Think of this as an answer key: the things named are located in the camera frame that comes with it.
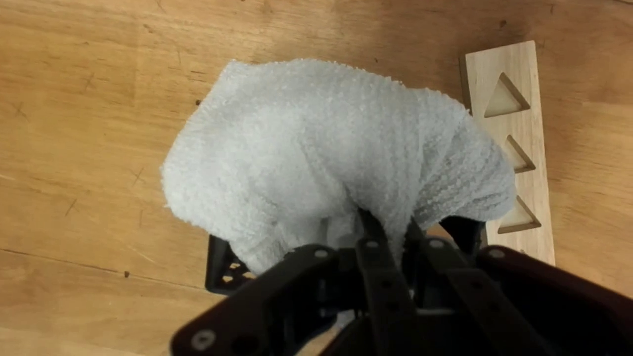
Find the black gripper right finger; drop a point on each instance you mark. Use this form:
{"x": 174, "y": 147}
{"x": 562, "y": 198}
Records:
{"x": 447, "y": 297}

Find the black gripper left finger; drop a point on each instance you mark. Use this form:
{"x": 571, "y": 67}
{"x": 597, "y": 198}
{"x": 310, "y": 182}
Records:
{"x": 283, "y": 309}

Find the plain wooden puzzle board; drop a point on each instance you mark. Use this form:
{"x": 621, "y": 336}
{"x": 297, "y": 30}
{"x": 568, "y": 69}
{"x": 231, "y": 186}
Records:
{"x": 504, "y": 99}

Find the white towel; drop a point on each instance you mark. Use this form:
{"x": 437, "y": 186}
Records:
{"x": 289, "y": 152}

